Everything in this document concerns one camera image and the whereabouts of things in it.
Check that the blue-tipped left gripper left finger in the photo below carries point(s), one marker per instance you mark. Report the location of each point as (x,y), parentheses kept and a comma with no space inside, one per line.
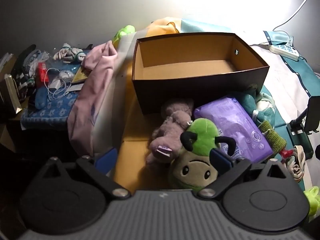
(96,170)

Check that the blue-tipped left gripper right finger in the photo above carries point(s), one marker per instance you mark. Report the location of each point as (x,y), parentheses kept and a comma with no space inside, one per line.
(229,172)

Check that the green towel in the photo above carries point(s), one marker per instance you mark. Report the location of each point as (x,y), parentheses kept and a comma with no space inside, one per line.
(275,141)

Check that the grey multicolour sock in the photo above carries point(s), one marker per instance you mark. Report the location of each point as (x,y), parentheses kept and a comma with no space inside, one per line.
(295,164)

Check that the green pea plush toy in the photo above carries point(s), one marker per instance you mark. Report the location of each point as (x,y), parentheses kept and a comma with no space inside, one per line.
(192,168)

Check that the teal fuzzy cloth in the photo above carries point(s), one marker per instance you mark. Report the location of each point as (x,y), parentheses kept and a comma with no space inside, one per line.
(258,105)

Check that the pink teddy bear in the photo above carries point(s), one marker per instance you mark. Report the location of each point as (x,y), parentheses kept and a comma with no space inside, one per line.
(165,143)

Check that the red yarn toy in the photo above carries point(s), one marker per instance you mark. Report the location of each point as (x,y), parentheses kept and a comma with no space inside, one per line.
(287,155)

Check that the purple pad package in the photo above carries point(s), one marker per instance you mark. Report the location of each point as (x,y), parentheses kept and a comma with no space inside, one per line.
(232,121)

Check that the blue floral towel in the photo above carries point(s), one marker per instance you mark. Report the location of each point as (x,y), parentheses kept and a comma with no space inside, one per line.
(53,112)

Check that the white power strip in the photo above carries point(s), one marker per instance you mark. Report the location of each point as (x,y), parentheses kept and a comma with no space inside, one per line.
(285,51)

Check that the yellow booklet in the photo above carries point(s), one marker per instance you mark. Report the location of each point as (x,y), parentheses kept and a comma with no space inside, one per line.
(81,75)

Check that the pink cloth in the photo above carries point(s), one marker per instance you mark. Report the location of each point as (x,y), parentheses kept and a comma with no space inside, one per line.
(81,120)

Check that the black cardboard box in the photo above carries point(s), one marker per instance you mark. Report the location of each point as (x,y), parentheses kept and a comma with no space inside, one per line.
(197,67)

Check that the red small packet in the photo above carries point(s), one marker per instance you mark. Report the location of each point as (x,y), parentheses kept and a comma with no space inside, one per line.
(41,77)

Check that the colour-block bed sheet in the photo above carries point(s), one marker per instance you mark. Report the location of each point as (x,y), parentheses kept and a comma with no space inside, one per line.
(120,123)

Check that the black white striped socks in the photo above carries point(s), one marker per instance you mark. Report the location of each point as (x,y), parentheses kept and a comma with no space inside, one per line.
(23,71)

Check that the green frog plush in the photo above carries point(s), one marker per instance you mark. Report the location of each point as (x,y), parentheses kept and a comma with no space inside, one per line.
(128,29)

